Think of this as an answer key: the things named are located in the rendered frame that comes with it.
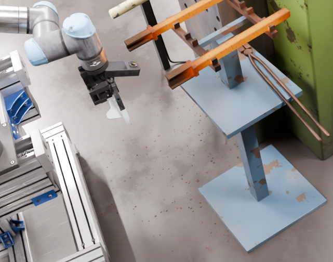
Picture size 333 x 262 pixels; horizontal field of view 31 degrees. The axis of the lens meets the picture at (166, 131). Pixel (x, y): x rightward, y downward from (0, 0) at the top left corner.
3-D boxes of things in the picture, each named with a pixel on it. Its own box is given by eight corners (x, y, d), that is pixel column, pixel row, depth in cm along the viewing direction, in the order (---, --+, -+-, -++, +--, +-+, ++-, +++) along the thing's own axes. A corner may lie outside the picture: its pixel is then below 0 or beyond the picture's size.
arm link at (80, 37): (57, 16, 161) (88, 6, 161) (72, 48, 169) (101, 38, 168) (60, 34, 156) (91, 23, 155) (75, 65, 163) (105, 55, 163)
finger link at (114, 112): (112, 131, 178) (100, 102, 176) (131, 122, 178) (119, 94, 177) (113, 132, 175) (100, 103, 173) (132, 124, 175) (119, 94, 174)
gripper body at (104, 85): (90, 92, 180) (75, 62, 171) (116, 80, 181) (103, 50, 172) (96, 107, 175) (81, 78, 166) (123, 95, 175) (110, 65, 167)
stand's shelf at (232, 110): (228, 139, 198) (227, 135, 196) (171, 77, 225) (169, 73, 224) (303, 94, 203) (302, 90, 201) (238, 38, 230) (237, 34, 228)
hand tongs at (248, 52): (331, 137, 185) (331, 134, 184) (319, 143, 185) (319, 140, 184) (240, 37, 227) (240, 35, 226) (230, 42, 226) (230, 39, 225)
